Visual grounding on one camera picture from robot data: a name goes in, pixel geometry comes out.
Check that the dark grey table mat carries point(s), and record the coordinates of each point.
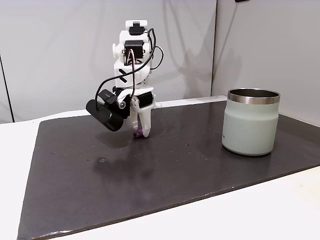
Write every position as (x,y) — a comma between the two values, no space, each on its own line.
(150,187)

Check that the black oval camera box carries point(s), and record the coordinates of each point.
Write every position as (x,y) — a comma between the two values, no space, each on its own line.
(107,117)

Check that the thin black pole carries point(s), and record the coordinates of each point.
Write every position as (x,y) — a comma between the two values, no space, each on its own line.
(6,87)

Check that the black object at wall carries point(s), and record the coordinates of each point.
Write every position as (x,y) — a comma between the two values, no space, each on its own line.
(242,0)

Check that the purple pen grip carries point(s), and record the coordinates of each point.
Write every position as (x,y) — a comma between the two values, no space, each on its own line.
(137,134)

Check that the pale green steel-rimmed cup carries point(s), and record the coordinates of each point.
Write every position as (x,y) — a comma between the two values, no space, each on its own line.
(250,125)

